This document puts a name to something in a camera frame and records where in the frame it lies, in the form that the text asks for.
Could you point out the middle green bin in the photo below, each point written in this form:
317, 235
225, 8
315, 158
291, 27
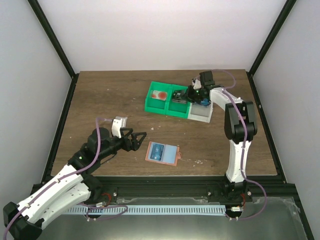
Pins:
177, 109

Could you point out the blue card in bin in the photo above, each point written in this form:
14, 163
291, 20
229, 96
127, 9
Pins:
205, 102

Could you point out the light blue cable duct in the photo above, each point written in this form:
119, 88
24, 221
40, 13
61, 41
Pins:
199, 210

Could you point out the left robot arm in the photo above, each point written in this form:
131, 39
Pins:
73, 185

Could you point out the black frame post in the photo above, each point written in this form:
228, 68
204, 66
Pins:
279, 22
44, 22

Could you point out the black card in bin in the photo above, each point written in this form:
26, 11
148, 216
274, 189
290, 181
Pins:
179, 96

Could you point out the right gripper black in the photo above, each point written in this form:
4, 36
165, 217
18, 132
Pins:
189, 93

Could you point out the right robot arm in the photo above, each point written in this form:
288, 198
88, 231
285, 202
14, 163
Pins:
240, 125

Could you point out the red white card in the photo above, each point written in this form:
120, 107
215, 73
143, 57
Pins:
159, 95

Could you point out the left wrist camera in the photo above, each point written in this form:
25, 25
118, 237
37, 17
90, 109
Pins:
118, 123

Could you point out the left green bin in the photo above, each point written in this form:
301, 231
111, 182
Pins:
156, 106

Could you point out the white bin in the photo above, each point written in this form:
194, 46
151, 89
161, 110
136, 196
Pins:
201, 113

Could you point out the black aluminium frame rail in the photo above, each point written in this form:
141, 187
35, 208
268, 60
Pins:
212, 188

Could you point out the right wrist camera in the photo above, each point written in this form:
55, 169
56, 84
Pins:
196, 83

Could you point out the pink card holder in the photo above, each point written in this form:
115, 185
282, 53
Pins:
170, 156

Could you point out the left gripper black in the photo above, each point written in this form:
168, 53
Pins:
127, 140

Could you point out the green bin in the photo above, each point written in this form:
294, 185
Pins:
177, 109
156, 106

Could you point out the left black frame post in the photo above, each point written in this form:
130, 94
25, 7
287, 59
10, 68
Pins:
44, 22

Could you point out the right black frame post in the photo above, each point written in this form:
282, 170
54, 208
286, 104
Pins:
279, 22

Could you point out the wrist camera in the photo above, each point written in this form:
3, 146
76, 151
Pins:
118, 123
196, 83

